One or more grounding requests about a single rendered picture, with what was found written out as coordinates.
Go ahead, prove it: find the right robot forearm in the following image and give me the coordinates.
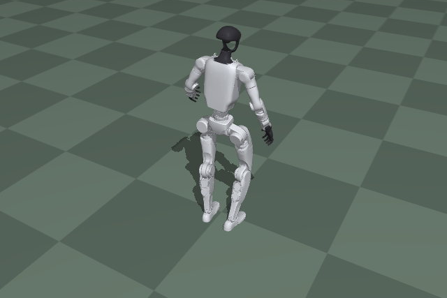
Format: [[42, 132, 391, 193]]
[[255, 98, 271, 131]]

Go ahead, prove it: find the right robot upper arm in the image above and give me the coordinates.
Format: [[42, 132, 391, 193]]
[[237, 66, 263, 111]]

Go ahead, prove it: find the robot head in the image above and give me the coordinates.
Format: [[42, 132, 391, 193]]
[[213, 26, 241, 64]]

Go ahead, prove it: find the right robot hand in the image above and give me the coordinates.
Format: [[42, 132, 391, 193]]
[[262, 126, 273, 145]]

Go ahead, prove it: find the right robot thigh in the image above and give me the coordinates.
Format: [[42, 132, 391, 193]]
[[228, 124, 253, 182]]

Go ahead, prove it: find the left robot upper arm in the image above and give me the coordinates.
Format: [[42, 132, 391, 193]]
[[185, 56, 210, 91]]

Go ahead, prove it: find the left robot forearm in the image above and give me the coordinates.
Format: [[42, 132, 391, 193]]
[[184, 84, 197, 98]]

